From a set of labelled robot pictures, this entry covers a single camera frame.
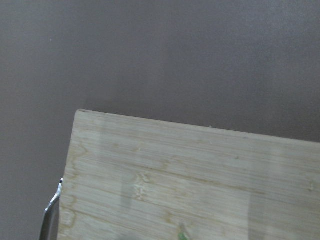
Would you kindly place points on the bamboo cutting board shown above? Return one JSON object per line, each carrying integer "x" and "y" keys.
{"x": 129, "y": 178}

